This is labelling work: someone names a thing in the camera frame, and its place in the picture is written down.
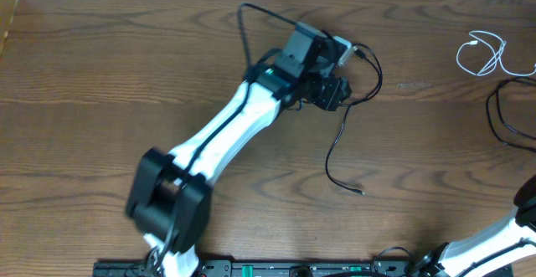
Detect right camera black cable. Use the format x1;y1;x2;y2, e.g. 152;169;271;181
464;75;536;277

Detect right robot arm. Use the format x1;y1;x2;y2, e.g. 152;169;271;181
410;177;535;276

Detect white USB cable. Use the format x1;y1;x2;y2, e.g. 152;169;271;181
455;29;536;79

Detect black USB cable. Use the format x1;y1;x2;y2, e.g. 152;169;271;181
324;42;384;197

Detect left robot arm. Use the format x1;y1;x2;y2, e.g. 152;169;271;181
126;23;354;276

